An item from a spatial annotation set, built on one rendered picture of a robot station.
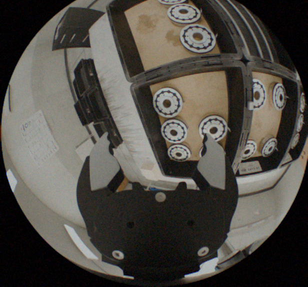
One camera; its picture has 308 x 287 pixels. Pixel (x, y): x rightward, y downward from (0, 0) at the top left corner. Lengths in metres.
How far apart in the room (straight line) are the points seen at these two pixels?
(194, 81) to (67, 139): 2.97
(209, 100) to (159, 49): 0.24
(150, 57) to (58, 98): 2.93
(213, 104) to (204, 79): 0.09
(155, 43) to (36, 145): 2.97
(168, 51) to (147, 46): 0.08
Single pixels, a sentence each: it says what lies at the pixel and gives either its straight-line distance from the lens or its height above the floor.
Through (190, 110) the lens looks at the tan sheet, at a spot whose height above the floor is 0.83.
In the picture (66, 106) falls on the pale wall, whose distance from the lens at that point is 3.08.
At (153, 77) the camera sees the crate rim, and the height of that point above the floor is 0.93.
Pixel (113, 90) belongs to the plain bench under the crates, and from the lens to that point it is 0.65.
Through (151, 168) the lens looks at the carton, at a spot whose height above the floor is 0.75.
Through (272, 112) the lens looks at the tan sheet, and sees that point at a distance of 0.48.
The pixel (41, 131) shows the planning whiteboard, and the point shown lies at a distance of 2.95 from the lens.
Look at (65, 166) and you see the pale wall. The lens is 3.06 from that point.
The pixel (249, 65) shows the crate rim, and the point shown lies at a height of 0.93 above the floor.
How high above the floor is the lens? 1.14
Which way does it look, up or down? 51 degrees down
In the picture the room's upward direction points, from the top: 144 degrees counter-clockwise
